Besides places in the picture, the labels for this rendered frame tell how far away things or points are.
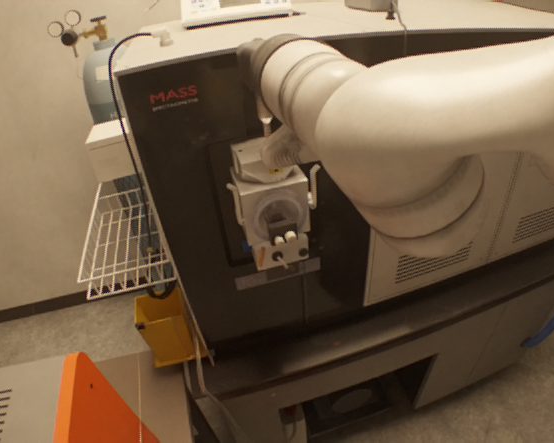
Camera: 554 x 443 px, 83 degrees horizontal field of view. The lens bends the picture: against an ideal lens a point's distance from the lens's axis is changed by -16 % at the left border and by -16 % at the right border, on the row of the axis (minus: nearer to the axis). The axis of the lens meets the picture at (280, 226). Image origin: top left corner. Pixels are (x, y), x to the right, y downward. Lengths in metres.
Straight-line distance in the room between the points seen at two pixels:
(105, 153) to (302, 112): 0.72
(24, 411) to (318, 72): 0.52
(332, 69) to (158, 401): 0.87
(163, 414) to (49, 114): 1.35
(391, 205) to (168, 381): 0.89
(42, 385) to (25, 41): 1.45
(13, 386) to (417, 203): 0.56
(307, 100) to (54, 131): 1.66
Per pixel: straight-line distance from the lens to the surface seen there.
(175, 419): 0.95
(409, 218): 0.17
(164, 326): 0.84
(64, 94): 1.78
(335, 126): 0.16
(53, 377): 0.57
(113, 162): 0.92
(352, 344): 0.96
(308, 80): 0.24
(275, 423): 1.17
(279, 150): 0.33
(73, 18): 1.43
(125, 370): 1.07
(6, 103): 1.87
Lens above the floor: 1.53
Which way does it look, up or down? 37 degrees down
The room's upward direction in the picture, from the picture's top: 6 degrees counter-clockwise
